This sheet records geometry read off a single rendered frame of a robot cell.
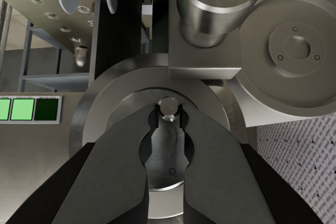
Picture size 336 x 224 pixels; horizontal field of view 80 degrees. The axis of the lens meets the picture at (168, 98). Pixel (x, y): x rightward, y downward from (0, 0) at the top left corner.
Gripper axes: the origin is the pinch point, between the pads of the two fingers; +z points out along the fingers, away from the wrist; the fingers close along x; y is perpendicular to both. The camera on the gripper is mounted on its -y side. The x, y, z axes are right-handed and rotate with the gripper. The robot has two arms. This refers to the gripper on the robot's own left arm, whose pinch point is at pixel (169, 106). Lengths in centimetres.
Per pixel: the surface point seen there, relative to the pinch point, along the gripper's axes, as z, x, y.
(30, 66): 257, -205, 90
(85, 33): 33.9, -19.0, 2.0
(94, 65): 6.7, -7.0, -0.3
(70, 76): 161, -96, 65
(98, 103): 3.0, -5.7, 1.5
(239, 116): 3.3, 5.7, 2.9
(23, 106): 31, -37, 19
